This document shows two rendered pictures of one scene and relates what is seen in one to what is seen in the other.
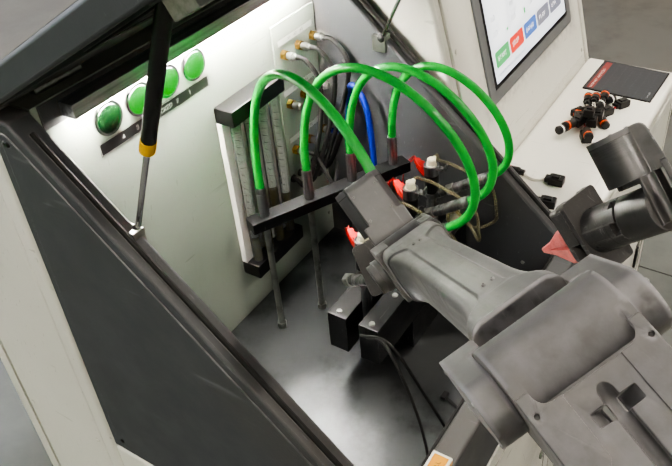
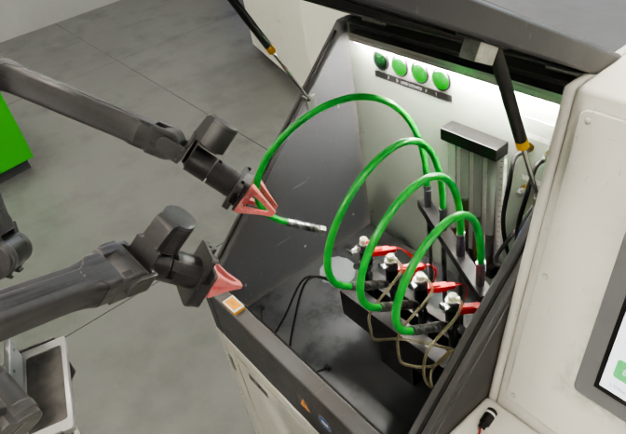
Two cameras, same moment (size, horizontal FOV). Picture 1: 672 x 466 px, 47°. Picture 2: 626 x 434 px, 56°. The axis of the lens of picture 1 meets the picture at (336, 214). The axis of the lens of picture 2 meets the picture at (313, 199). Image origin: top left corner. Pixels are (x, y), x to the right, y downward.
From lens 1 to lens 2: 1.54 m
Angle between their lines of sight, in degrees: 83
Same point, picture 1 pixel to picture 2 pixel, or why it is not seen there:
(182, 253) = (410, 176)
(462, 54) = (555, 290)
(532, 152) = not seen: outside the picture
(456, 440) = (248, 321)
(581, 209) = (201, 255)
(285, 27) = (539, 128)
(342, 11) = not seen: hidden behind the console
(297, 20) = not seen: hidden behind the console
